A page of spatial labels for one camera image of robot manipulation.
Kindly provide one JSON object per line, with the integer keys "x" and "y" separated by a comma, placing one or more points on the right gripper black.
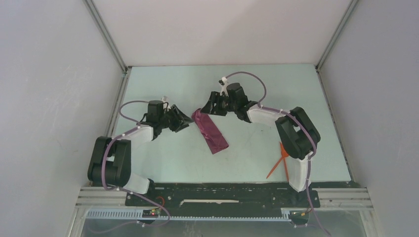
{"x": 209, "y": 108}

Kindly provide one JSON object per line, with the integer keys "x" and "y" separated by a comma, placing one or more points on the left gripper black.
{"x": 184, "y": 118}

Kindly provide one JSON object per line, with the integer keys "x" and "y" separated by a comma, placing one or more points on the magenta cloth napkin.
{"x": 212, "y": 135}

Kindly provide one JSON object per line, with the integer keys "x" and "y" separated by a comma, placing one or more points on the orange plastic knife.
{"x": 277, "y": 163}

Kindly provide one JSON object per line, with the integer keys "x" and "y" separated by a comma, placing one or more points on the orange plastic spoon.
{"x": 284, "y": 157}

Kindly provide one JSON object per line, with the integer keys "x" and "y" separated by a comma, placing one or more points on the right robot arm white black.
{"x": 297, "y": 133}

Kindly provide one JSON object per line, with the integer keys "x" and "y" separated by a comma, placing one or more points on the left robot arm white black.
{"x": 110, "y": 163}

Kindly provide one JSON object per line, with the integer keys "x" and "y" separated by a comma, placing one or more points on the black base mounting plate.
{"x": 226, "y": 200}

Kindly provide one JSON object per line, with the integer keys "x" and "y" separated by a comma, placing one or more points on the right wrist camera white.
{"x": 224, "y": 83}

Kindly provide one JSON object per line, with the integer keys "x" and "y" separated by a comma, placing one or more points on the left corner aluminium post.
{"x": 103, "y": 29}

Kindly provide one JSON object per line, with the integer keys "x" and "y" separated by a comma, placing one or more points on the corner aluminium post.
{"x": 103, "y": 29}
{"x": 335, "y": 36}

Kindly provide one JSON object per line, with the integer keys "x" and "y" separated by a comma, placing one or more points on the aluminium frame rail front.
{"x": 101, "y": 204}

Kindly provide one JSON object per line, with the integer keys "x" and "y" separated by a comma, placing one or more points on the right corner aluminium post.
{"x": 335, "y": 36}

